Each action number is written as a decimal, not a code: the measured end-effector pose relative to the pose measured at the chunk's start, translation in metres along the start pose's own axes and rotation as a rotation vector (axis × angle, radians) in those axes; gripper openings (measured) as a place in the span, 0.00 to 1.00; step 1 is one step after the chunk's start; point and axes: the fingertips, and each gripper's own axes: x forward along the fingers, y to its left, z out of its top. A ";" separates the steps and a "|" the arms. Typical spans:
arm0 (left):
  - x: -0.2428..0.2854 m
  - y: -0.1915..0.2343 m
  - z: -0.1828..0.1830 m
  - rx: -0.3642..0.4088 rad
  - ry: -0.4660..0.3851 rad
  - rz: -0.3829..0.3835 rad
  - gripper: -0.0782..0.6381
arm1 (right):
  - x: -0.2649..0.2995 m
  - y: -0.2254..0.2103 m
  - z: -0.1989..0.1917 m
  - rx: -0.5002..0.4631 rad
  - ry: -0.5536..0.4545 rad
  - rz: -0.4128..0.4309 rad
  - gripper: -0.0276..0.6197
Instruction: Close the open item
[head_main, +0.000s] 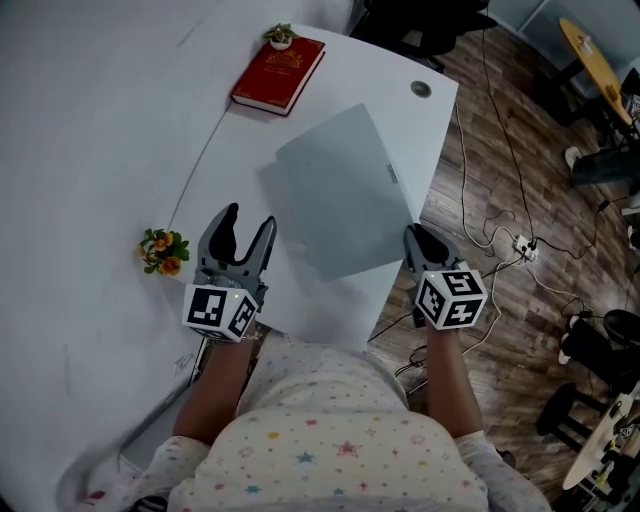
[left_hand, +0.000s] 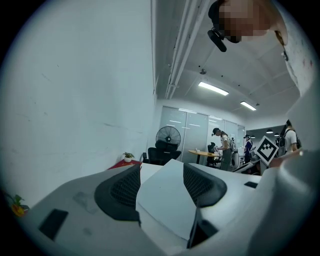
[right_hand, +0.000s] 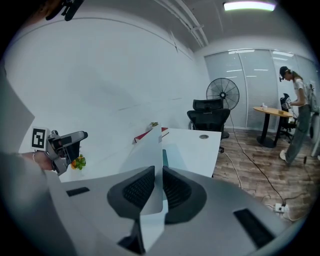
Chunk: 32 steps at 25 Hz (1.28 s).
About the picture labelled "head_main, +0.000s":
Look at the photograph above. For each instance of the person's right forearm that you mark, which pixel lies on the person's right forearm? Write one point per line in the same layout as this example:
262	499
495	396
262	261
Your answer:
452	385

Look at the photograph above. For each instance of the person's star print shirt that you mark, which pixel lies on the person's star print shirt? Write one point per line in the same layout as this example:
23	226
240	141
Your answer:
330	445

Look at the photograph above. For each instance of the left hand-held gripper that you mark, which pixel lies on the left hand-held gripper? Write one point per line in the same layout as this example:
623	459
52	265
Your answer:
215	310

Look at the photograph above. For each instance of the black stool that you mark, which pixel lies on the black stool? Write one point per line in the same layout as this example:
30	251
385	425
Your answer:
560	405

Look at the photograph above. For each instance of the white fabric with red marks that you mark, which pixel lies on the white fabric with red marks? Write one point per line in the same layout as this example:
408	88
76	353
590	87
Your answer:
100	485

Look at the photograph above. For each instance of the red hardcover book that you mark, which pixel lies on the red hardcover book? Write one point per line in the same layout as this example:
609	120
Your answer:
277	72

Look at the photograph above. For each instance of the light round table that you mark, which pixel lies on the light round table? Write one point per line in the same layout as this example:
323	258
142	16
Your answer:
595	445

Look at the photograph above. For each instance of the orange flower plant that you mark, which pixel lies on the orange flower plant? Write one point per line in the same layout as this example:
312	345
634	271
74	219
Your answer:
165	252

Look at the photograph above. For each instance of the small green potted plant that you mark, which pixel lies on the small green potted plant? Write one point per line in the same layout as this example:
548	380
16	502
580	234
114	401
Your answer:
281	36

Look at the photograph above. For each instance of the small white container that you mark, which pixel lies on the small white container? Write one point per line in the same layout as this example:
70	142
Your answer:
584	42

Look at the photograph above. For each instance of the black office chair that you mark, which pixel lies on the black office chair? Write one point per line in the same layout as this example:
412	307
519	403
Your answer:
415	30

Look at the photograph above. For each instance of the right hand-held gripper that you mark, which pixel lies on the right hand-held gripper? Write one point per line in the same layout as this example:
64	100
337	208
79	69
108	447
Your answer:
450	300

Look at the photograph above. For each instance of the person's left forearm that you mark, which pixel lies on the person's left forearm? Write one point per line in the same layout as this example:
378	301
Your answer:
215	395

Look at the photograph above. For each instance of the round wooden table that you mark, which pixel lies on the round wooden table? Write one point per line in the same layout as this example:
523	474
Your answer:
595	70

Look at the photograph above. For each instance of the white power strip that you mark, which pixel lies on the white power strip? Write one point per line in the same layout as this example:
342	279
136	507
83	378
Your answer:
525	248

